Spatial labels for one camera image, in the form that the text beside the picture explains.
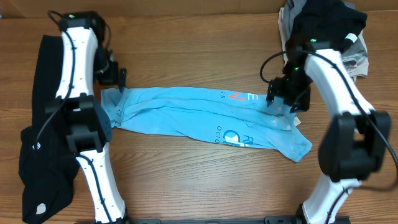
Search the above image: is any light blue printed t-shirt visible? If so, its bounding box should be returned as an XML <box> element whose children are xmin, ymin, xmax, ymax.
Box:
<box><xmin>101</xmin><ymin>87</ymin><xmax>312</xmax><ymax>162</ymax></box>

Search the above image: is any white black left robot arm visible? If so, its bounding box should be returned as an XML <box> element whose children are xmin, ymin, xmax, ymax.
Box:
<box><xmin>45</xmin><ymin>11</ymin><xmax>130</xmax><ymax>223</ymax></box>

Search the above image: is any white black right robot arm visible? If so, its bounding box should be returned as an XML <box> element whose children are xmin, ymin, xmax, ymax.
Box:
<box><xmin>264</xmin><ymin>39</ymin><xmax>397</xmax><ymax>224</ymax></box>

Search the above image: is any grey folded clothes stack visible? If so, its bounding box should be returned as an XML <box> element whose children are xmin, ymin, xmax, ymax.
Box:
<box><xmin>278</xmin><ymin>0</ymin><xmax>369</xmax><ymax>80</ymax></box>

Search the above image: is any brown cardboard backboard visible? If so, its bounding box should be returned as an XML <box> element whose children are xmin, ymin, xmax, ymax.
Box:
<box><xmin>0</xmin><ymin>0</ymin><xmax>398</xmax><ymax>19</ymax></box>

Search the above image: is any black folded garment on stack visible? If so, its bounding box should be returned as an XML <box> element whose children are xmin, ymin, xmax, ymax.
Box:
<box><xmin>286</xmin><ymin>0</ymin><xmax>368</xmax><ymax>52</ymax></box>

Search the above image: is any black garment with white logo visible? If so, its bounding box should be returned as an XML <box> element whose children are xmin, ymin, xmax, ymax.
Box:
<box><xmin>18</xmin><ymin>35</ymin><xmax>79</xmax><ymax>223</ymax></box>

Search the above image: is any black base rail with mounts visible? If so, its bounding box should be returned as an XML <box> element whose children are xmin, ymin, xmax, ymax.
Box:
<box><xmin>114</xmin><ymin>211</ymin><xmax>307</xmax><ymax>224</ymax></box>

